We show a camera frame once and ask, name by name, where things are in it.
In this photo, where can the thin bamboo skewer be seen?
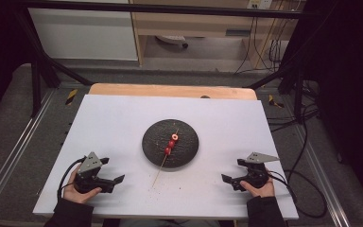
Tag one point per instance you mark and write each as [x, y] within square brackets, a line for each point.
[159, 173]

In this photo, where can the red cored hawthorn fruit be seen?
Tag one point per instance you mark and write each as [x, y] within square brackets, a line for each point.
[175, 137]
[167, 151]
[171, 144]

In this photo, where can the wooden table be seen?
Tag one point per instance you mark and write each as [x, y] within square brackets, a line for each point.
[157, 90]

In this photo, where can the black metal crossbar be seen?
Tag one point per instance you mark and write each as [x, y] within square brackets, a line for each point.
[170, 8]

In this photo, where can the white wall socket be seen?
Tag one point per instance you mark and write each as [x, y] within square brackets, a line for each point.
[260, 3]

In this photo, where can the white cabinet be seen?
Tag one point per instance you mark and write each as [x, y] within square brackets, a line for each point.
[82, 34]

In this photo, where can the light wooden desk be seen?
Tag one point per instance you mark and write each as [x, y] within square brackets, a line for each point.
[195, 23]

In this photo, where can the person's left hand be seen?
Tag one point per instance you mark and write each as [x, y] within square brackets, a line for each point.
[75, 195]

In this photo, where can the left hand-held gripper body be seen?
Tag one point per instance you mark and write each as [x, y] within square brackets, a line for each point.
[89, 164]

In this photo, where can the aluminium floor rail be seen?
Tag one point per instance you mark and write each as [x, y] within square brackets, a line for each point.
[324, 176]
[19, 142]

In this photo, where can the black metal stand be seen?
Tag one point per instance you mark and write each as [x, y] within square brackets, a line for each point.
[36, 85]
[297, 94]

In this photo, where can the person's right hand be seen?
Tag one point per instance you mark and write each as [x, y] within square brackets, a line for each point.
[263, 191]

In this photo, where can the grey chair base with caster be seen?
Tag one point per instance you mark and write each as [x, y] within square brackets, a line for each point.
[171, 39]

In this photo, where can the round black textured plate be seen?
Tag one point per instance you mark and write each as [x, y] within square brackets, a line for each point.
[157, 142]

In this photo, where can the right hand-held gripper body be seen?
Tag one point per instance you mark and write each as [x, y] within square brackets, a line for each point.
[255, 175]

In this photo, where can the yellow and black tape strip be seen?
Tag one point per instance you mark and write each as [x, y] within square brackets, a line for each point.
[71, 96]
[274, 101]

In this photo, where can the dark curtain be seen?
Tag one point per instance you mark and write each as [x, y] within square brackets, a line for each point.
[0, 47]
[353, 78]

